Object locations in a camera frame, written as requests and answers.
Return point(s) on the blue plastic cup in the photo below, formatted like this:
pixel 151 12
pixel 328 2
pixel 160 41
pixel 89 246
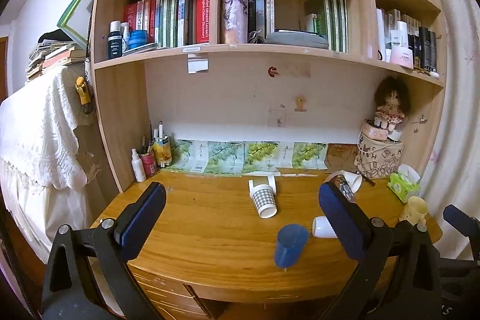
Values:
pixel 291 240

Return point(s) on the blue round jar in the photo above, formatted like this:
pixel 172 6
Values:
pixel 137 38

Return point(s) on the white spray bottle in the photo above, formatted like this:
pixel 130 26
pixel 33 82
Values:
pixel 137 166

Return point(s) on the green leaf wall paper strip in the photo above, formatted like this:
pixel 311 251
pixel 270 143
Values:
pixel 235 158

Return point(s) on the wooden desk drawers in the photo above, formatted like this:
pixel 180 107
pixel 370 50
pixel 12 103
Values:
pixel 176 300

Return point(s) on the grey pouch on shelf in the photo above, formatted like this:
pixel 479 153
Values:
pixel 287 37

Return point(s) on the white mug lying sideways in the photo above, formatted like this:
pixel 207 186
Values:
pixel 353 180

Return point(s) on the cream yellow mug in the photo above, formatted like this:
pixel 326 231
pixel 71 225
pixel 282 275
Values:
pixel 414 211

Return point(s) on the dark blue lotion bottle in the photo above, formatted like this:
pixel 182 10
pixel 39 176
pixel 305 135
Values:
pixel 114 40

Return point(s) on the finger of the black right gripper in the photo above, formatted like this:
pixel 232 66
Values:
pixel 397 274

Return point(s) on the white lace cloth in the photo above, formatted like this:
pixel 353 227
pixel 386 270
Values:
pixel 42 183

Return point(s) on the rag doll brown hair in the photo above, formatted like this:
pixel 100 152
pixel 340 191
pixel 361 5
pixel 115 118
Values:
pixel 392 102

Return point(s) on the green tissue pack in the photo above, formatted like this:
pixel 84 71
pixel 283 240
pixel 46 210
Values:
pixel 404 183

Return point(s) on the white plastic cup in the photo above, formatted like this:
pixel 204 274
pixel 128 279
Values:
pixel 322 229

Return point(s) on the yellow pen holder carton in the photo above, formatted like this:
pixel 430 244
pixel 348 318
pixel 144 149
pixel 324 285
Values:
pixel 162 151

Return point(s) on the red pen holder can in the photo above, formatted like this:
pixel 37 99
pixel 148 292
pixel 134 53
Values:
pixel 149 163

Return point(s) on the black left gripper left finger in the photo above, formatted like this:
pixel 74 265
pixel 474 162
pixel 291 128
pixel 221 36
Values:
pixel 70 290

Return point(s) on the patterned storage box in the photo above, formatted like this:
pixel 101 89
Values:
pixel 377 159

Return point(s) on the red dictionary book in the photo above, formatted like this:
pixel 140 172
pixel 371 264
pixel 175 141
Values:
pixel 201 21

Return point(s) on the checkered paper cup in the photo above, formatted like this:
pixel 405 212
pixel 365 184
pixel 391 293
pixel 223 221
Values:
pixel 263 192

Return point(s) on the yellow hanging toy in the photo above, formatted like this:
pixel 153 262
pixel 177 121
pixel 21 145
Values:
pixel 82 89

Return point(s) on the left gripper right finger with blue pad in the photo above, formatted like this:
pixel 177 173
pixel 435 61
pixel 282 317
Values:
pixel 468 226

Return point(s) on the stack of books on cabinet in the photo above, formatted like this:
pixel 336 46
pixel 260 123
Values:
pixel 51 52

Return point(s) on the white floral cylinder tube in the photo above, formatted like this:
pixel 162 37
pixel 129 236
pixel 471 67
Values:
pixel 234 21

